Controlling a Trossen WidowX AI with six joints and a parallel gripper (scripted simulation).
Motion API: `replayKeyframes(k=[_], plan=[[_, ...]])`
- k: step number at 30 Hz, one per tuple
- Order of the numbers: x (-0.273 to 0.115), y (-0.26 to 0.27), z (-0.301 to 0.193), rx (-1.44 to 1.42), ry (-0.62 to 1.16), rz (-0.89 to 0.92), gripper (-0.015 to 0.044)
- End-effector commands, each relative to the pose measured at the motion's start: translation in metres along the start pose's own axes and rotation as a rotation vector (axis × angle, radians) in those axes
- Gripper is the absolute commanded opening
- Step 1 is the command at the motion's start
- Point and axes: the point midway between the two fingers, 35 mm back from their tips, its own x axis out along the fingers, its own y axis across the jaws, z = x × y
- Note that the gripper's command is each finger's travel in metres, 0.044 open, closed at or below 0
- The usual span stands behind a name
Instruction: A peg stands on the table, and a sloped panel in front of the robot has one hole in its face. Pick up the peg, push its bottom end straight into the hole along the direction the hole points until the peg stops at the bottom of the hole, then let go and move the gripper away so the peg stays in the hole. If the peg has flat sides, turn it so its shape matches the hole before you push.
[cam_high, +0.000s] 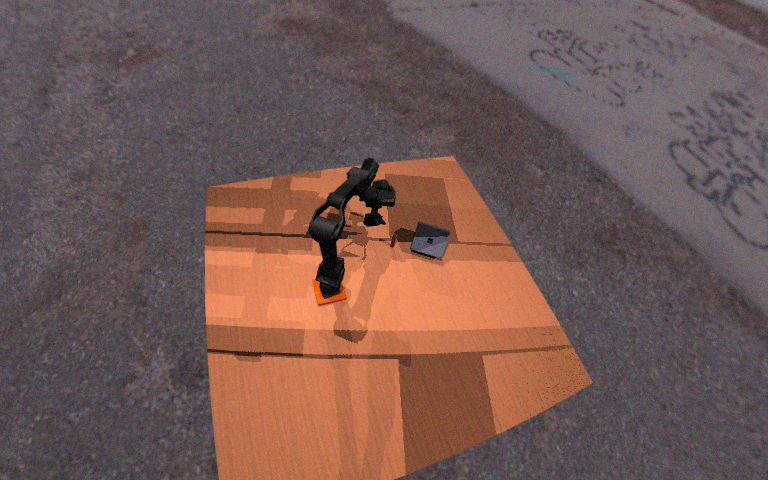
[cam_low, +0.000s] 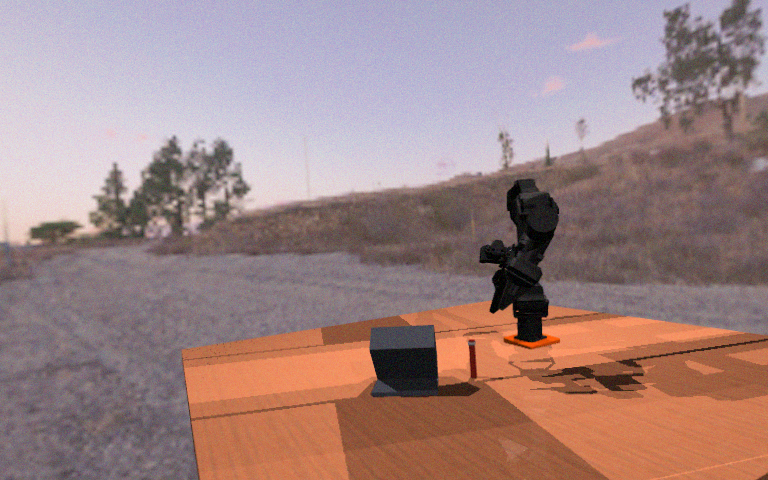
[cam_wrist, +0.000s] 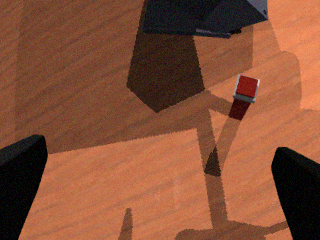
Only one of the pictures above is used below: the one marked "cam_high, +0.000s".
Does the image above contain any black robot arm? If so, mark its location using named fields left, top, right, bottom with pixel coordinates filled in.
left=308, top=157, right=396, bottom=299

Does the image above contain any dark grey sloped panel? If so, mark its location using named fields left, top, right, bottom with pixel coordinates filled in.
left=410, top=221, right=450, bottom=259

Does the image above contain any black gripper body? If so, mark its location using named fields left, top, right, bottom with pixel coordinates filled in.
left=359, top=180, right=389, bottom=227

